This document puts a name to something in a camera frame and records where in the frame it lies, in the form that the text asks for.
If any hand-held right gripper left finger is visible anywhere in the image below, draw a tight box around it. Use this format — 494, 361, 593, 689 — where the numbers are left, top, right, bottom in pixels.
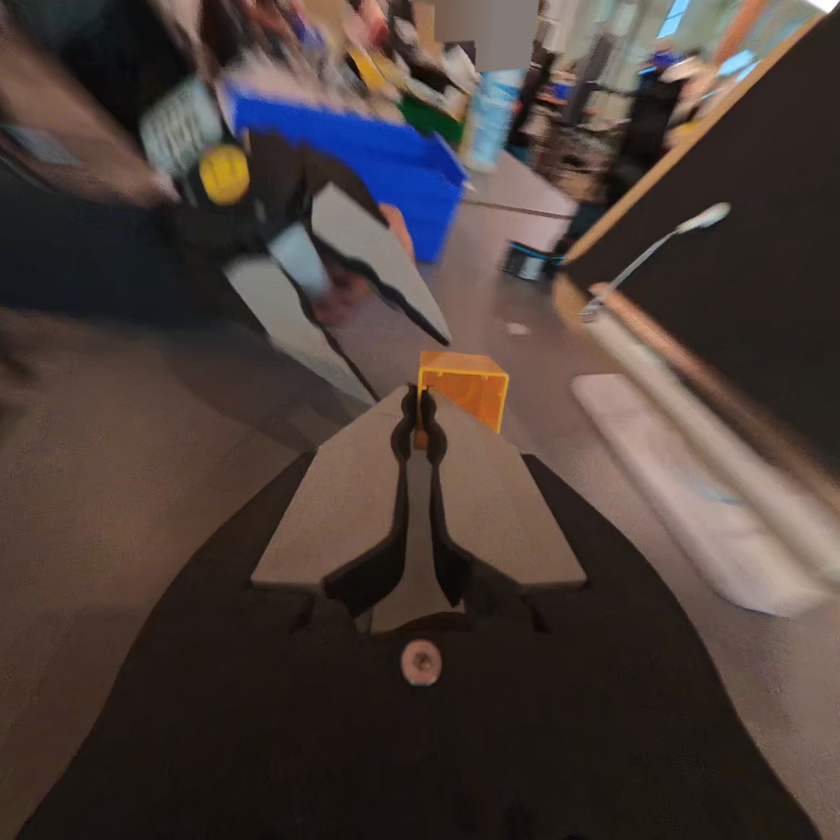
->
251, 386, 411, 614

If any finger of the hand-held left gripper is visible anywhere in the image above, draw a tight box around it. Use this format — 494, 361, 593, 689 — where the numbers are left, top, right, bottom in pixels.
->
226, 223, 382, 404
308, 182, 452, 347

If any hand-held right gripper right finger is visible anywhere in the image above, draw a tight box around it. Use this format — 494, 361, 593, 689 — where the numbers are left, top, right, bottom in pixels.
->
420, 388, 587, 608

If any blue storage bin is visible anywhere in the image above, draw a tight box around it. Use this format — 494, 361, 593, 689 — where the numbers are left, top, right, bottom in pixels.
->
226, 82, 468, 263

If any yellow toy block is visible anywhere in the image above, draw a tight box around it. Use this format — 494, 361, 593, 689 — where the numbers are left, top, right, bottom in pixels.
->
415, 351, 510, 449

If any black battery charger case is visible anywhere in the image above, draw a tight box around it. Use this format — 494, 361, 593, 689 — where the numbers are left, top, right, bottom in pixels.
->
504, 239, 565, 282

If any black board book stand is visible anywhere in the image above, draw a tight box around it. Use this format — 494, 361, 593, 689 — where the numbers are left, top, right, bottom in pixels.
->
551, 13, 840, 618

